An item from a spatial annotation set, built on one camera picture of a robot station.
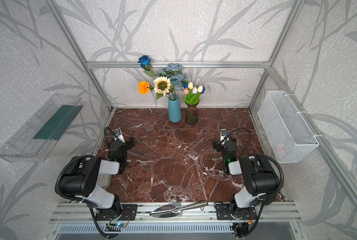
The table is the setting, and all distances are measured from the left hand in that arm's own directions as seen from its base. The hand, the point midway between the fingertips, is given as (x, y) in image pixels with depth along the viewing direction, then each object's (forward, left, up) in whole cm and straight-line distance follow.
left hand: (125, 131), depth 93 cm
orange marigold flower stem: (+13, -15, +24) cm, 31 cm away
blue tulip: (+22, -38, +19) cm, 48 cm away
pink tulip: (+17, -38, +19) cm, 46 cm away
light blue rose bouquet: (+28, -30, +24) cm, 48 cm away
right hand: (+1, -62, -1) cm, 62 cm away
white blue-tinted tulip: (+19, -43, +17) cm, 51 cm away
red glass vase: (+15, -42, 0) cm, 45 cm away
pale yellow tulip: (+20, -47, +18) cm, 54 cm away
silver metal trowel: (-41, -33, -10) cm, 53 cm away
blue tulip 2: (+20, -49, +17) cm, 56 cm away
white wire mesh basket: (-19, -82, +26) cm, 88 cm away
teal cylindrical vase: (+16, -30, +2) cm, 34 cm away
